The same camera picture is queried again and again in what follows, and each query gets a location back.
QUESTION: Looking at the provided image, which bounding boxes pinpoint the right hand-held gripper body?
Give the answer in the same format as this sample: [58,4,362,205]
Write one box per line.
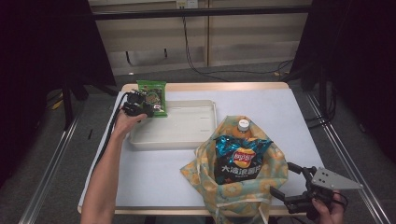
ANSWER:
[284,166,364,220]

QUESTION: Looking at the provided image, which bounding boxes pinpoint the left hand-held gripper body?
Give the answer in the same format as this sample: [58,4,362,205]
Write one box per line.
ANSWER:
[122,89,148,119]

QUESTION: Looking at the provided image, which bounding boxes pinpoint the green snack packet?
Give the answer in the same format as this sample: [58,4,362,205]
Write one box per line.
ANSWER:
[136,79,168,119]

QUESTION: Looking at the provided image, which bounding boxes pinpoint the white plastic tray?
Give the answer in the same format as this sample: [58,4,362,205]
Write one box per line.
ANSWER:
[128,99,218,151]

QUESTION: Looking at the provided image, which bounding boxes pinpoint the fruit print cloth bag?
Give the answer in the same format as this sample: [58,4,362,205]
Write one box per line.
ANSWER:
[180,115,290,224]

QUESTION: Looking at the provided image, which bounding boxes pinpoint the black chips bag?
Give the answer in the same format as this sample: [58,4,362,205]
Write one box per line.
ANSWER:
[213,134,274,186]

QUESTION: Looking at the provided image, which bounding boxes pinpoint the orange drink bottle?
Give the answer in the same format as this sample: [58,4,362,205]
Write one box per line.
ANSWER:
[230,118,254,140]

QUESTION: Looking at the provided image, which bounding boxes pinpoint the person's left hand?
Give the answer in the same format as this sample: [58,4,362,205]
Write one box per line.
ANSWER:
[113,106,149,140]

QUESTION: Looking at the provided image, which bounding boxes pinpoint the person's right hand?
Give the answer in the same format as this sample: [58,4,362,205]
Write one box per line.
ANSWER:
[305,191,347,224]

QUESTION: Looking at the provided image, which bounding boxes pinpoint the white table mat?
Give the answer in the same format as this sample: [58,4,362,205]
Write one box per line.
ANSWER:
[79,88,326,208]

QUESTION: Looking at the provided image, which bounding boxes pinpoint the black metal stand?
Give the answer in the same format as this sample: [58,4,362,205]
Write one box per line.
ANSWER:
[59,74,120,132]
[285,60,339,129]

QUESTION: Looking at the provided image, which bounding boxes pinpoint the wooden table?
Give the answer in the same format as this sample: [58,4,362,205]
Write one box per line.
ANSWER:
[77,81,326,217]

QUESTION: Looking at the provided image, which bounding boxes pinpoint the black curtain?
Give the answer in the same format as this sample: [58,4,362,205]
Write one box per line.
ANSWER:
[0,0,117,188]
[290,0,396,164]

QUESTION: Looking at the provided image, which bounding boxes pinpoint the black horizontal bar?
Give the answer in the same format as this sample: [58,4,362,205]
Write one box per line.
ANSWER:
[92,5,313,21]

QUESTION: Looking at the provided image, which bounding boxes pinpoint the beige low cabinet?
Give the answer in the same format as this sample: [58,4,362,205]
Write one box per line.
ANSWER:
[88,0,313,77]

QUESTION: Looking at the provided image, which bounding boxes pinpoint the aluminium floor rail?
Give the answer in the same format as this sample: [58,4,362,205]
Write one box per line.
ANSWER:
[18,114,80,224]
[304,92,394,224]

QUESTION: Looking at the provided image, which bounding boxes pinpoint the black hanging cable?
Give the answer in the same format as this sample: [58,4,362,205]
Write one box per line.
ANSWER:
[181,16,295,83]

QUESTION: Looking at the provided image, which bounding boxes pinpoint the white wall socket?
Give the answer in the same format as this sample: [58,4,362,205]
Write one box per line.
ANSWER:
[176,0,200,9]

